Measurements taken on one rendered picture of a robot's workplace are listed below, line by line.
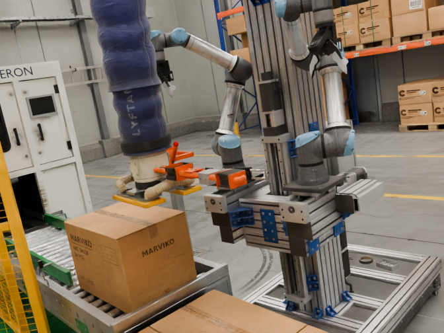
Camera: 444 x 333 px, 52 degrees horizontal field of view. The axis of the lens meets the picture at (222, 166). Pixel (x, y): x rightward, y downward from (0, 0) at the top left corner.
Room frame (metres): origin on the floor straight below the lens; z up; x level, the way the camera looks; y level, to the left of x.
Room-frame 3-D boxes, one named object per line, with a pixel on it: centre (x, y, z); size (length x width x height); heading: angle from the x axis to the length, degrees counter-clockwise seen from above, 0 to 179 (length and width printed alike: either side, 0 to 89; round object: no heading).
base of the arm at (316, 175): (2.06, -0.41, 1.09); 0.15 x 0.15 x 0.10
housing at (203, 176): (1.66, 0.05, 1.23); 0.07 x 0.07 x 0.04; 36
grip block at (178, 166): (1.84, 0.18, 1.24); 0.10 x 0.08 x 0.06; 126
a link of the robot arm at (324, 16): (1.77, -0.47, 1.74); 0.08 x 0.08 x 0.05
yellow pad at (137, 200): (1.99, 0.40, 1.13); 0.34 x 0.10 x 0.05; 36
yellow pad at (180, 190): (2.10, 0.24, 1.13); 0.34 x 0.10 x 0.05; 36
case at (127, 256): (2.33, 0.57, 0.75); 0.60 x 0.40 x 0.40; 40
